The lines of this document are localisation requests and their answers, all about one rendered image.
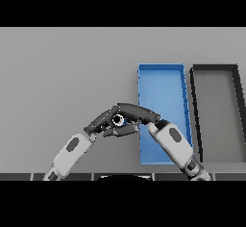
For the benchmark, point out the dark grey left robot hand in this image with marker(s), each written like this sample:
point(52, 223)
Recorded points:
point(102, 120)

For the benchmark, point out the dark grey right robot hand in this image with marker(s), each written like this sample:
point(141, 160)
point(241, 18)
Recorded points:
point(137, 113)

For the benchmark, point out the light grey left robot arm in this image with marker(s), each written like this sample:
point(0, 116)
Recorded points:
point(69, 154)

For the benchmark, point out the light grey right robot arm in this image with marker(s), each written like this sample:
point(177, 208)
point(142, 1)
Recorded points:
point(173, 143)

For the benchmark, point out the blue bin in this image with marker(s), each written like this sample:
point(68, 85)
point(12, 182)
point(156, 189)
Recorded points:
point(163, 109)

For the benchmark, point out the dark grey bin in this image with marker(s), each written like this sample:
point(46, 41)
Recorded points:
point(221, 115)

